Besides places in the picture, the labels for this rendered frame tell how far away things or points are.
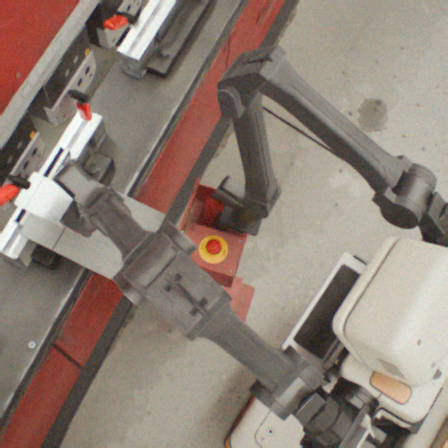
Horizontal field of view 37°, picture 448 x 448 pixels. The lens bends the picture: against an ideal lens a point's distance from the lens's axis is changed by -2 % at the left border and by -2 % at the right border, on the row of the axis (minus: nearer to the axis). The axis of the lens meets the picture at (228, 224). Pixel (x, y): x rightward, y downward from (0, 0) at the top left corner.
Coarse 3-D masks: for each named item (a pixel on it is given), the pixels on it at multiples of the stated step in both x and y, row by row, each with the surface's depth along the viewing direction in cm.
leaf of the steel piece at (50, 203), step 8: (40, 184) 147; (48, 184) 148; (56, 184) 148; (40, 192) 147; (48, 192) 147; (56, 192) 147; (64, 192) 147; (32, 200) 146; (40, 200) 146; (48, 200) 146; (56, 200) 146; (64, 200) 147; (24, 208) 145; (32, 208) 145; (40, 208) 146; (48, 208) 146; (56, 208) 146; (64, 208) 146; (40, 216) 145; (48, 216) 145; (56, 216) 145
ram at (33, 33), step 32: (0, 0) 93; (32, 0) 101; (64, 0) 111; (96, 0) 123; (0, 32) 96; (32, 32) 106; (0, 64) 101; (32, 64) 110; (0, 96) 105; (32, 96) 116
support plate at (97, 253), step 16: (144, 208) 147; (32, 224) 145; (48, 224) 145; (144, 224) 146; (160, 224) 147; (48, 240) 144; (64, 240) 144; (80, 240) 144; (96, 240) 144; (64, 256) 143; (80, 256) 143; (96, 256) 143; (112, 256) 143; (96, 272) 142; (112, 272) 142
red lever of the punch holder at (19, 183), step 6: (12, 180) 120; (18, 180) 120; (24, 180) 120; (6, 186) 116; (12, 186) 117; (18, 186) 118; (24, 186) 119; (0, 192) 114; (6, 192) 115; (12, 192) 116; (0, 198) 113; (6, 198) 114; (12, 198) 116; (0, 204) 113
